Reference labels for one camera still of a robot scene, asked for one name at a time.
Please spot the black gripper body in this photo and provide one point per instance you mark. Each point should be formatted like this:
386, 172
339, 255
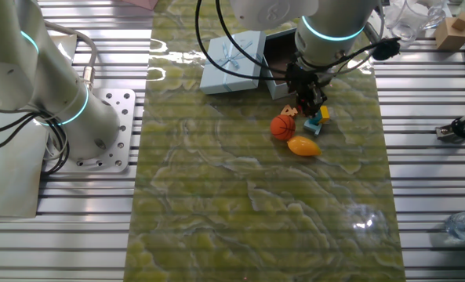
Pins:
304, 80

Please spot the silver robot mounting plate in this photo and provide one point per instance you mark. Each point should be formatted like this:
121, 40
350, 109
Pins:
124, 129

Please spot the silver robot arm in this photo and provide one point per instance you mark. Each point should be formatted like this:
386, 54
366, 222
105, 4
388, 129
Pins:
20, 70

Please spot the light blue gift box lid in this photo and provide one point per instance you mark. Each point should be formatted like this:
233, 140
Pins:
228, 76

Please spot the clear glass mug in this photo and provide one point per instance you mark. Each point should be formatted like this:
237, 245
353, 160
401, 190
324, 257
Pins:
416, 19

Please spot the gold metallic toy block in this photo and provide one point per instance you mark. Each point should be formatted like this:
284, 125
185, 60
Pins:
325, 114

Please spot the small grey toy block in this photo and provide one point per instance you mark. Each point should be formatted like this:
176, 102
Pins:
311, 127

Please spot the pink flat object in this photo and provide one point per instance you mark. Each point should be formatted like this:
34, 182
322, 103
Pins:
144, 3

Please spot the light blue gift box base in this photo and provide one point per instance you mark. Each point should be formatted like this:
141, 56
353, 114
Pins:
277, 92

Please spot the yellow orange toy mango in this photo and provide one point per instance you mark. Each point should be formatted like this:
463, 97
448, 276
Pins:
303, 146

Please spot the small wooden cube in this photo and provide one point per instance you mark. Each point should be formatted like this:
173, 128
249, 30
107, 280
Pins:
462, 21

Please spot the large wooden cube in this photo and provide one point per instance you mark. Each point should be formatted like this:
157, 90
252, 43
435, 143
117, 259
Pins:
449, 39

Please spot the green marble pattern mat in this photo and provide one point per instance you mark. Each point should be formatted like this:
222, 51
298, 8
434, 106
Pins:
255, 196

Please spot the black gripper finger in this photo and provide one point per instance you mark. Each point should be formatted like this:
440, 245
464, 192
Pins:
303, 105
319, 102

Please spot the orange toy basketball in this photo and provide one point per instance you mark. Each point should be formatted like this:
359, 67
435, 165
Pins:
282, 127

